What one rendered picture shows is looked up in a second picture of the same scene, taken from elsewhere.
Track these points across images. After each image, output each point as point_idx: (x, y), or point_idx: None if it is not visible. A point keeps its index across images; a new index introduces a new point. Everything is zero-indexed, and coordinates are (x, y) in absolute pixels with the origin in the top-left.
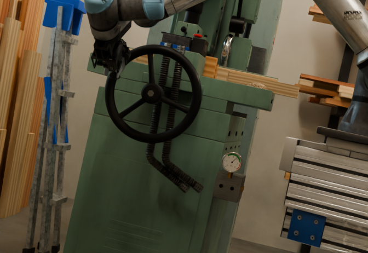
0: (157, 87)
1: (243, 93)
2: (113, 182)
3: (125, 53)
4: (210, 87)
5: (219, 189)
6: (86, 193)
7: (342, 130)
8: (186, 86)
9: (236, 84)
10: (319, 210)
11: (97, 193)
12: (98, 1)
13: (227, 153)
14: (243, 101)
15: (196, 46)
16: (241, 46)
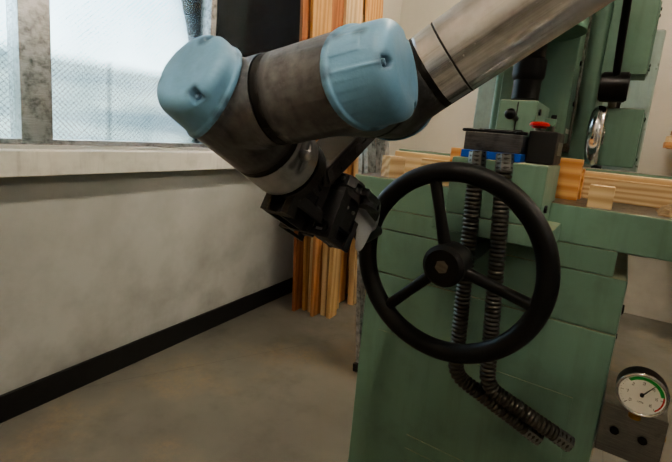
0: (454, 256)
1: (658, 236)
2: (407, 379)
3: (363, 203)
4: (575, 226)
5: (610, 436)
6: (370, 389)
7: None
8: (522, 235)
9: (638, 218)
10: None
11: (385, 391)
12: (181, 101)
13: (628, 374)
14: (658, 252)
15: (539, 149)
16: (624, 124)
